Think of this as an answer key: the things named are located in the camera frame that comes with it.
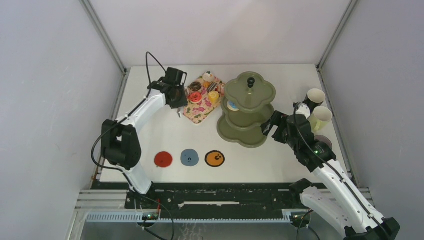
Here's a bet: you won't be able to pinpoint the red round coaster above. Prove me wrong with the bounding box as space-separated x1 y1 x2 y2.
154 151 173 168

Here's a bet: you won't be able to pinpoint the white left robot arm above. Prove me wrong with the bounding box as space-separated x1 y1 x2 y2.
99 67 188 209

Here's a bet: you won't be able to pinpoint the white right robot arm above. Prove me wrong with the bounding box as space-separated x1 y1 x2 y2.
261 111 401 240

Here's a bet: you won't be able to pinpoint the blue-grey round coaster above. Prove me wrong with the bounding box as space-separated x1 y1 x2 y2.
180 149 199 167

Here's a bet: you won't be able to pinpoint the black mug purple interior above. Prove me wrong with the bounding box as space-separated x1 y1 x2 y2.
314 135 333 150

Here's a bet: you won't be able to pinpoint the green three-tier dessert stand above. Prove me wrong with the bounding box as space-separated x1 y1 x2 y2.
216 71 276 149

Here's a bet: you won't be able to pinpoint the orange smiley coaster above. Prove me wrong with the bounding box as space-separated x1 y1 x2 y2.
204 150 226 168

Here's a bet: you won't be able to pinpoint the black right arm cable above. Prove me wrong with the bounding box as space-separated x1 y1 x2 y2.
293 102 388 240

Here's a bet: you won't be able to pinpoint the chocolate donut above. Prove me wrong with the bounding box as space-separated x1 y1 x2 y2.
188 81 203 92

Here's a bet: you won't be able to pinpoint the blue frosted donut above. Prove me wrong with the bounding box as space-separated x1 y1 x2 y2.
227 101 239 112

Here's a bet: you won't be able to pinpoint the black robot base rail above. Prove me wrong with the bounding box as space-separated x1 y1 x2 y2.
124 182 306 221

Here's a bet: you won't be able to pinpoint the silver serving tongs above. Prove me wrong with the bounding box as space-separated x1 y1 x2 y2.
176 106 184 118

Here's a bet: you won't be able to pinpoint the light green mug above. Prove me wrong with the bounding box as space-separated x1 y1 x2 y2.
308 106 333 133

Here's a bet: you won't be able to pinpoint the yellow pudding cake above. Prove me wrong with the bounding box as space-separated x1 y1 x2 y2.
208 91 221 105

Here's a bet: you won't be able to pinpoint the chocolate striped cake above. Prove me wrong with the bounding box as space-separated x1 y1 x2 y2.
206 82 218 93

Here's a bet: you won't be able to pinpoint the red donut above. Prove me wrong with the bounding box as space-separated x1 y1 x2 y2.
188 91 203 104

